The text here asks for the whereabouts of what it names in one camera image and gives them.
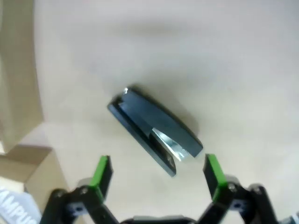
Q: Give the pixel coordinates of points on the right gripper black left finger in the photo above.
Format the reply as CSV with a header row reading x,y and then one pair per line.
x,y
77,205

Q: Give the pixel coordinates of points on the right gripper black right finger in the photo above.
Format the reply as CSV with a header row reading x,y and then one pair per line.
x,y
238,205

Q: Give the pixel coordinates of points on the grey fabric pencil case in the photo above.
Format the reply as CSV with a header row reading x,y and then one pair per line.
x,y
14,205

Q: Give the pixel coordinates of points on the large open cardboard box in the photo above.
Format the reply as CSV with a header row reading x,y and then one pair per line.
x,y
39,168

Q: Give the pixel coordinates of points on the small open cardboard box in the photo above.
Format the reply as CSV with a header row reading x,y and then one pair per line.
x,y
18,70

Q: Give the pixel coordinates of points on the black stapler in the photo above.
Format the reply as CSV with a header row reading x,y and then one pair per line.
x,y
151,121

